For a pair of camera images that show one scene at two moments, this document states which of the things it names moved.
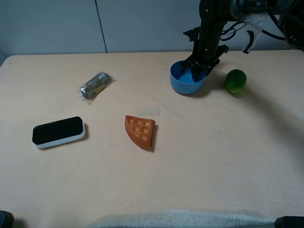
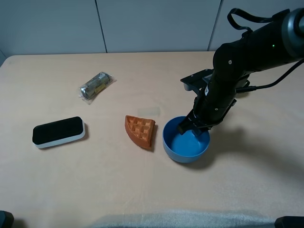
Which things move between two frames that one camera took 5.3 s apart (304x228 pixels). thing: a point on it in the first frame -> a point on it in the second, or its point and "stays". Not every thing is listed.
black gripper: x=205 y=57 -> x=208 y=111
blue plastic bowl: x=184 y=82 -> x=183 y=148
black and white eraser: x=54 y=133 stays
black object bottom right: x=289 y=222 stays
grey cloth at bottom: x=175 y=219 stays
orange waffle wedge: x=140 y=129 stays
